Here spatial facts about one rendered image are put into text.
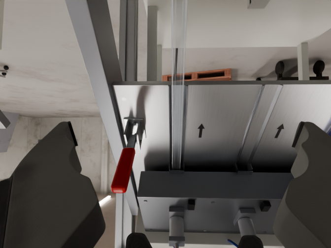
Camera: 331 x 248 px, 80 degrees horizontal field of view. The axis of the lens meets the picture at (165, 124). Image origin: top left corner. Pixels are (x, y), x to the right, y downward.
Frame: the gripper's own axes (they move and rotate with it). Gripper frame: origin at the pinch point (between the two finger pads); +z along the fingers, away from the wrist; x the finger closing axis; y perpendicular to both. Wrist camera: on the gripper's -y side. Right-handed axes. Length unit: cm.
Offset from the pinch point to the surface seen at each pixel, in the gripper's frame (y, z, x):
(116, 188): 9.4, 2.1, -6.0
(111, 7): -3, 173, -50
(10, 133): 484, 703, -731
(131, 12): -4.0, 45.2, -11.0
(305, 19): 0, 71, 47
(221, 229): 29.9, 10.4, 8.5
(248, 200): 19.3, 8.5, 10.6
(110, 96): 3.4, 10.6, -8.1
